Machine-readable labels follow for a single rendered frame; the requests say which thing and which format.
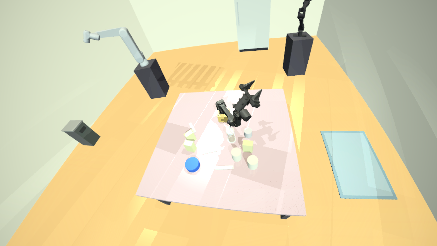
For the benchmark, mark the blue short cylinder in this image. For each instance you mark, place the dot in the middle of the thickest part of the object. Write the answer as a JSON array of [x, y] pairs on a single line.
[[192, 164]]

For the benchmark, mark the pale green tall block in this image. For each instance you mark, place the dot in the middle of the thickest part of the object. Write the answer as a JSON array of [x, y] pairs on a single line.
[[248, 146], [190, 146], [190, 136]]

